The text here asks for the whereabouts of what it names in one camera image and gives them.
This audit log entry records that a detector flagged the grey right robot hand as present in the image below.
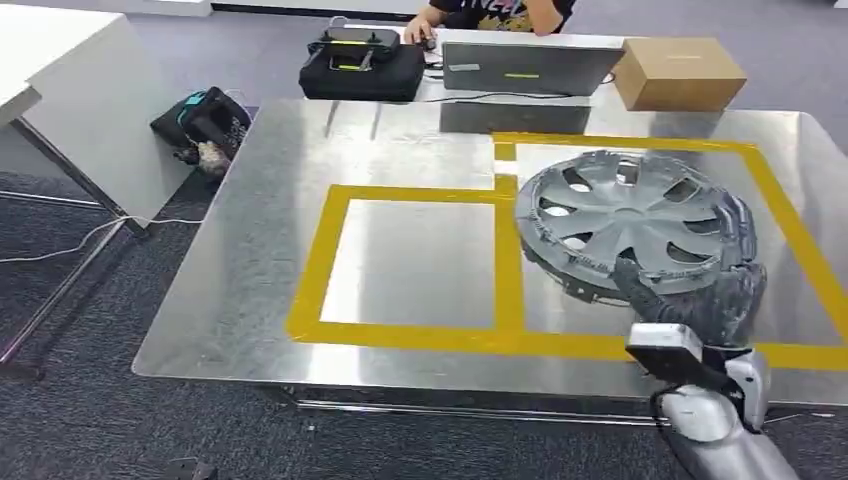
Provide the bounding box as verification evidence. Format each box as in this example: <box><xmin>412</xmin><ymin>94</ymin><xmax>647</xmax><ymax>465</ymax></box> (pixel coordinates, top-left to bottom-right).
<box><xmin>612</xmin><ymin>256</ymin><xmax>768</xmax><ymax>350</ymax></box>

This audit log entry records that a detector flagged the grey plastic hubcap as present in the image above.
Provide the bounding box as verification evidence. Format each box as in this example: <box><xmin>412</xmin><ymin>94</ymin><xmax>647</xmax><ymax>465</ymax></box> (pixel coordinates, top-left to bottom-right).
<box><xmin>514</xmin><ymin>149</ymin><xmax>759</xmax><ymax>308</ymax></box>

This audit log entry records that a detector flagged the yellow bench tape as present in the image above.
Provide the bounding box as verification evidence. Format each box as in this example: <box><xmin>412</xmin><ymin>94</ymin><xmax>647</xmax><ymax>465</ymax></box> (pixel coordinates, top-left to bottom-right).
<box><xmin>284</xmin><ymin>131</ymin><xmax>848</xmax><ymax>373</ymax></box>

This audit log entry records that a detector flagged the brown cardboard box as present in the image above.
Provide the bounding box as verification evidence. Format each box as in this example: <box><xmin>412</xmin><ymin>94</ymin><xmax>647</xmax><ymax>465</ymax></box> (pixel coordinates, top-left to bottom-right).
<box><xmin>612</xmin><ymin>36</ymin><xmax>749</xmax><ymax>113</ymax></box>

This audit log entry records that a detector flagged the grey laptop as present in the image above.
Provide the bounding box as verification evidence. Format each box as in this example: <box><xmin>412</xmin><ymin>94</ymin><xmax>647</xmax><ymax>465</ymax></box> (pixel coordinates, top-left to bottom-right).
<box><xmin>440</xmin><ymin>40</ymin><xmax>627</xmax><ymax>98</ymax></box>

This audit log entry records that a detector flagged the person at desk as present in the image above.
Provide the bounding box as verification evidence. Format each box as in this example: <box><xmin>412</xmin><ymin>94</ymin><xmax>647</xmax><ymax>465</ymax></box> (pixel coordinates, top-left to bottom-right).
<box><xmin>403</xmin><ymin>0</ymin><xmax>578</xmax><ymax>46</ymax></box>

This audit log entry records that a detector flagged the black carrying case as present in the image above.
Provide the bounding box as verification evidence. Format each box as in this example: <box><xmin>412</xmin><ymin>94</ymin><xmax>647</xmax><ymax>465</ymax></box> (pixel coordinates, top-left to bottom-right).
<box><xmin>298</xmin><ymin>42</ymin><xmax>427</xmax><ymax>103</ymax></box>

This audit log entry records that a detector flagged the black handheld controller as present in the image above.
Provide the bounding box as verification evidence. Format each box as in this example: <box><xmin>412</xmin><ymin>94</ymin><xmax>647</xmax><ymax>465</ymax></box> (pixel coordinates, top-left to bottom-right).
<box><xmin>307</xmin><ymin>26</ymin><xmax>403</xmax><ymax>73</ymax></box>

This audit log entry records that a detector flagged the steel bench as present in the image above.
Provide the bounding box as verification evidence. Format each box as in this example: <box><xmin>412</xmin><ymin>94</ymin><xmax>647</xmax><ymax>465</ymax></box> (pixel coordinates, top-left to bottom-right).
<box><xmin>131</xmin><ymin>97</ymin><xmax>848</xmax><ymax>427</ymax></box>

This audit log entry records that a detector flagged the black backpack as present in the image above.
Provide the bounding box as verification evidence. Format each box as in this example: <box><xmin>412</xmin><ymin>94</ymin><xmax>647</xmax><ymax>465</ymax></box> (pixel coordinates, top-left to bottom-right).
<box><xmin>149</xmin><ymin>86</ymin><xmax>254</xmax><ymax>181</ymax></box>

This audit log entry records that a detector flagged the white desk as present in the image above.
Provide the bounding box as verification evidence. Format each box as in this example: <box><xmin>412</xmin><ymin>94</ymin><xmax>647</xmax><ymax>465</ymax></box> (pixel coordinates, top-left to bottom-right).
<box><xmin>0</xmin><ymin>3</ymin><xmax>195</xmax><ymax>374</ymax></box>

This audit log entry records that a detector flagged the thin white cable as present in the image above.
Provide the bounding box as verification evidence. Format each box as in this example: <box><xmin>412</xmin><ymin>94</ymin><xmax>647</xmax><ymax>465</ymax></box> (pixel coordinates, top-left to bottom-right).
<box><xmin>0</xmin><ymin>214</ymin><xmax>204</xmax><ymax>266</ymax></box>

